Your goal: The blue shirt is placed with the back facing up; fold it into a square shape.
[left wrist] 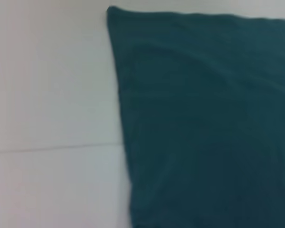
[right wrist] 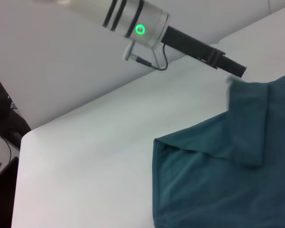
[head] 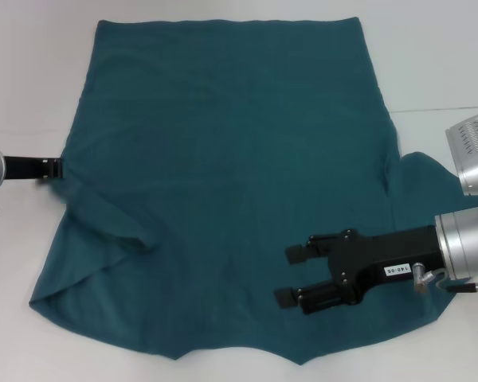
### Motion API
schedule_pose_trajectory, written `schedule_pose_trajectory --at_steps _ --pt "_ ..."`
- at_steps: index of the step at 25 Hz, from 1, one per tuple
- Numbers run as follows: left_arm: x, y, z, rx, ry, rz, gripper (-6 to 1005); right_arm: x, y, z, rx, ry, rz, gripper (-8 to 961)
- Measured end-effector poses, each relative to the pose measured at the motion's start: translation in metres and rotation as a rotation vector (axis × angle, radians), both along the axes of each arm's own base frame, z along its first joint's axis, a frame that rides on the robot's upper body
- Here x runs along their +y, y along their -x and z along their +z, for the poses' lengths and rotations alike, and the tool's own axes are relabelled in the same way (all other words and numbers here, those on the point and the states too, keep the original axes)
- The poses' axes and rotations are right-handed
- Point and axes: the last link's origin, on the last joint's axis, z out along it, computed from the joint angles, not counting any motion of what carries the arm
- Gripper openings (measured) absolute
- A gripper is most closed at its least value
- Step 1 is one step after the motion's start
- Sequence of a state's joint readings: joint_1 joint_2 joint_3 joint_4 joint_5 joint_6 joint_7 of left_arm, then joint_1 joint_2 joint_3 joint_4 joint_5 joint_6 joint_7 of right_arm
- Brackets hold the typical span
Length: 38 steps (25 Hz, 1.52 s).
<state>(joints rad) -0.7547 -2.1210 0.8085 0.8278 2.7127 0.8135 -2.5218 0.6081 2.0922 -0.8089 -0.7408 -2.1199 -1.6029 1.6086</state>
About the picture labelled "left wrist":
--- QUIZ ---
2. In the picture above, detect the blue shirt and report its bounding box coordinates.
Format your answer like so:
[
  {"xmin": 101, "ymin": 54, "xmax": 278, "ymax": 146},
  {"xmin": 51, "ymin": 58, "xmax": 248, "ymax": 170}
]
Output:
[{"xmin": 106, "ymin": 6, "xmax": 285, "ymax": 228}]

